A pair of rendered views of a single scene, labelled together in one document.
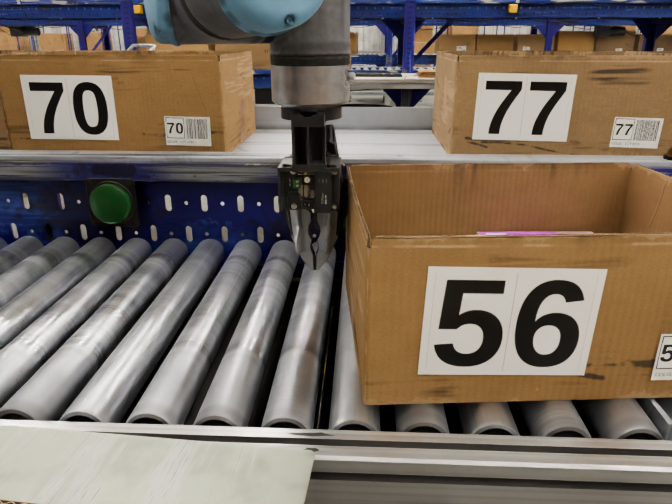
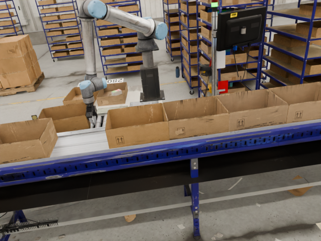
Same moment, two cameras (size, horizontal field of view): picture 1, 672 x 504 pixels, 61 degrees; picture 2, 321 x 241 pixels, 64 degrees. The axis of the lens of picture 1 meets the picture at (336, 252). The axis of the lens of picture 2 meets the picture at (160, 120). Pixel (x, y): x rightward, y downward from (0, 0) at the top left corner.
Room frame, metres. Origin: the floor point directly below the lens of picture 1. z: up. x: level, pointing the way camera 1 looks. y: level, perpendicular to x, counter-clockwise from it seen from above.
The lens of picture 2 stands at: (2.70, 0.36, 1.81)
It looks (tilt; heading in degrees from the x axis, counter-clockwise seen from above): 28 degrees down; 173
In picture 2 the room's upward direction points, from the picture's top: 6 degrees counter-clockwise
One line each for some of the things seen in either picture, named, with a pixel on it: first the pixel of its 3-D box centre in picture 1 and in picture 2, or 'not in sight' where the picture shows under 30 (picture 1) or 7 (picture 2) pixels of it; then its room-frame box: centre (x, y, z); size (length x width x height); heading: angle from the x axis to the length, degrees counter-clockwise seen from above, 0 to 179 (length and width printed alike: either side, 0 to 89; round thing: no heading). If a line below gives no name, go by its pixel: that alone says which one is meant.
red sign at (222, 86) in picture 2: not in sight; (219, 87); (0.44, 1.24, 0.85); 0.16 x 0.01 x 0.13; 87
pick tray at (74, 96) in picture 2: not in sight; (82, 96); (0.01, -0.14, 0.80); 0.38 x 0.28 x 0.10; 170
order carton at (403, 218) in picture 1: (521, 262); (65, 120); (0.61, -0.21, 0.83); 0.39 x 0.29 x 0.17; 93
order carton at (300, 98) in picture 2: not in sight; (302, 103); (1.21, 1.55, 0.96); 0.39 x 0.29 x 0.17; 87
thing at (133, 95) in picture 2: not in sight; (115, 97); (0.02, 0.21, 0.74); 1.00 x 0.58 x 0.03; 83
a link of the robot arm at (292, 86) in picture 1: (313, 86); (88, 99); (0.68, 0.03, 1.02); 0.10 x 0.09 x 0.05; 87
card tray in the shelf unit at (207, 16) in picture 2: not in sight; (215, 14); (-0.64, 1.59, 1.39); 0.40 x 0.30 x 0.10; 175
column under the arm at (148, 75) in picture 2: not in sight; (150, 81); (0.15, 0.60, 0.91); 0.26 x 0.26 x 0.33; 83
